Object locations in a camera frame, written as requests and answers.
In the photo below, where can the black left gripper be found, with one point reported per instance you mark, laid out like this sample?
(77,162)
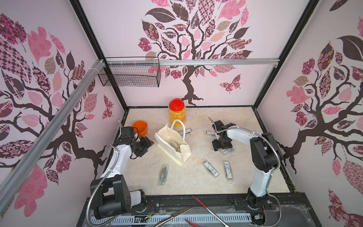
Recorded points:
(147,143)

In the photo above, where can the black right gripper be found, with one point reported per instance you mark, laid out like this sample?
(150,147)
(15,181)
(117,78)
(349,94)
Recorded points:
(222,143)

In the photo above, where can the compass set case blue red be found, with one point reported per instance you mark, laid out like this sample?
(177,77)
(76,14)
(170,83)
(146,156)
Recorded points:
(231,150)

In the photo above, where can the cream canvas tote bag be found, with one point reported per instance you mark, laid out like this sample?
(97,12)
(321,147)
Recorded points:
(168,133)

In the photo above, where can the compass set case red label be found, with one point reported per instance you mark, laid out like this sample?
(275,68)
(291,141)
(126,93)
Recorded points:
(178,150)

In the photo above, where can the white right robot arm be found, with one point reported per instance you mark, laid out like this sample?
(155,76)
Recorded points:
(265,155)

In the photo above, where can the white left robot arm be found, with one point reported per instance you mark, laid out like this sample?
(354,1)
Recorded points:
(110,195)

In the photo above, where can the green compass set case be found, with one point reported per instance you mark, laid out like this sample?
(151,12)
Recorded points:
(163,175)

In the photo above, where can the orange plastic cup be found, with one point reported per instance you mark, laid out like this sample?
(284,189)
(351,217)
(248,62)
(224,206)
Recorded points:
(140,128)

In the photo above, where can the red-lid jar yellow flakes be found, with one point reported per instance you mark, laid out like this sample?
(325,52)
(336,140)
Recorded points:
(177,110)

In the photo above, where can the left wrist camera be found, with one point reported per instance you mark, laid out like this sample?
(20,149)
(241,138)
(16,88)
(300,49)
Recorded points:
(128,133)

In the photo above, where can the white slotted cable duct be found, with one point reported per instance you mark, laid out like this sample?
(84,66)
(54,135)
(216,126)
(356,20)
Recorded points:
(202,219)

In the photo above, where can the black wire basket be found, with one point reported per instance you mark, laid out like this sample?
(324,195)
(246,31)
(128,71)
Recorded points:
(131,72)

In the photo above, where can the aluminium rail back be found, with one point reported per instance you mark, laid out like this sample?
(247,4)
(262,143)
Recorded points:
(265,61)

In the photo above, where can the aluminium rail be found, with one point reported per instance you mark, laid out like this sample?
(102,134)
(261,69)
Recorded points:
(265,61)
(21,171)

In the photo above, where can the aluminium rail left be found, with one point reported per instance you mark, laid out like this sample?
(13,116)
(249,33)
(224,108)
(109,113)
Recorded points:
(21,171)

